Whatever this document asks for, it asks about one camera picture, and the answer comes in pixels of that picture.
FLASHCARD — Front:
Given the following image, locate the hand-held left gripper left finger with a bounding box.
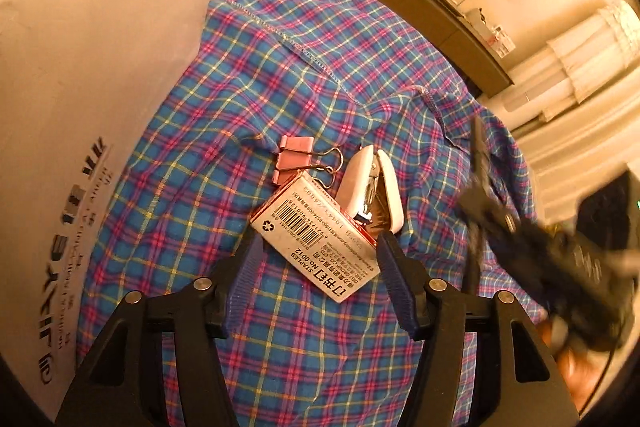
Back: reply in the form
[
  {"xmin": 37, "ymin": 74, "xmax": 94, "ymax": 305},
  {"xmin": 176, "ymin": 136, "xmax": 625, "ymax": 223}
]
[{"xmin": 55, "ymin": 229, "xmax": 263, "ymax": 427}]

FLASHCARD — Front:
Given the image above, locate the long wooden sideboard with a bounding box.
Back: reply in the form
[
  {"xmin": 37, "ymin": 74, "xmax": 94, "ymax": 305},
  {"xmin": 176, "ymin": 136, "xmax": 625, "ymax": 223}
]
[{"xmin": 227, "ymin": 0, "xmax": 516, "ymax": 98}]

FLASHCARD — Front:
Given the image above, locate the blue pink plaid cloth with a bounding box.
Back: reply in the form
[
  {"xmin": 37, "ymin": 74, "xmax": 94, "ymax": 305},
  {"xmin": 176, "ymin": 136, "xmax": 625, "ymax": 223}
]
[{"xmin": 75, "ymin": 0, "xmax": 551, "ymax": 427}]

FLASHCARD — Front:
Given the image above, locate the white staples box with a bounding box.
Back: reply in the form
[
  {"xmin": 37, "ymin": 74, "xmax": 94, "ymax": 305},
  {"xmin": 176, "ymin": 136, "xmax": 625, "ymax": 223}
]
[{"xmin": 250, "ymin": 172, "xmax": 383, "ymax": 304}]

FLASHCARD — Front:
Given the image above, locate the person's right hand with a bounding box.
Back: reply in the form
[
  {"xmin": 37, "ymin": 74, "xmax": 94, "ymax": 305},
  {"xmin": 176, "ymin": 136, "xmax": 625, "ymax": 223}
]
[{"xmin": 542, "ymin": 319, "xmax": 618, "ymax": 408}]

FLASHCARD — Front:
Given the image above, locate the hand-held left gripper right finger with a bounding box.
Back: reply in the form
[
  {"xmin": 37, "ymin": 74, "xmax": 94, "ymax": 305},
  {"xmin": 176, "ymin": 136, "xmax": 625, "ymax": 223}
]
[{"xmin": 376, "ymin": 231, "xmax": 581, "ymax": 427}]

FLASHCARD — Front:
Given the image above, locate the white curtain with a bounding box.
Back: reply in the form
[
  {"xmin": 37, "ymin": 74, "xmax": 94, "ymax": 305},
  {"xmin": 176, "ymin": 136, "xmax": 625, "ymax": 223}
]
[{"xmin": 542, "ymin": 2, "xmax": 640, "ymax": 122}]

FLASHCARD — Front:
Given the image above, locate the pink binder clip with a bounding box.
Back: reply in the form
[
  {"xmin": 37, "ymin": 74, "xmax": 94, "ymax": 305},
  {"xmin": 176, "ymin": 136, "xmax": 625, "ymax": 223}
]
[{"xmin": 272, "ymin": 135, "xmax": 345, "ymax": 190}]

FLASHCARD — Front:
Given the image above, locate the white cardboard box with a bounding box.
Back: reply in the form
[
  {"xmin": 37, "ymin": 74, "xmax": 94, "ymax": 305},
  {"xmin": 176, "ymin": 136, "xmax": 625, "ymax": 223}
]
[{"xmin": 0, "ymin": 0, "xmax": 243, "ymax": 425}]

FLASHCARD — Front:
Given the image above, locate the white stapler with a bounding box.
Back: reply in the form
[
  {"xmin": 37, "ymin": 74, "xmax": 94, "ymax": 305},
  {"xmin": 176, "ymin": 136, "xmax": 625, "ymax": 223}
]
[{"xmin": 334, "ymin": 145, "xmax": 405, "ymax": 234}]

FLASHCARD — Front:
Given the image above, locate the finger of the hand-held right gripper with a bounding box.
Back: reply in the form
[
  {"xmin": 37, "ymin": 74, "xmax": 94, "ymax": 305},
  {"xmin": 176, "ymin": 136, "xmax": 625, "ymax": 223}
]
[
  {"xmin": 460, "ymin": 114, "xmax": 526, "ymax": 234},
  {"xmin": 462, "ymin": 227, "xmax": 488, "ymax": 297}
]

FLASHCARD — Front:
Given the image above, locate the white box with red label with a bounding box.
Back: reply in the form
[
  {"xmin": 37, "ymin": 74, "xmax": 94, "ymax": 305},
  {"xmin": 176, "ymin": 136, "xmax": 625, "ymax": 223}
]
[{"xmin": 487, "ymin": 24, "xmax": 516, "ymax": 58}]

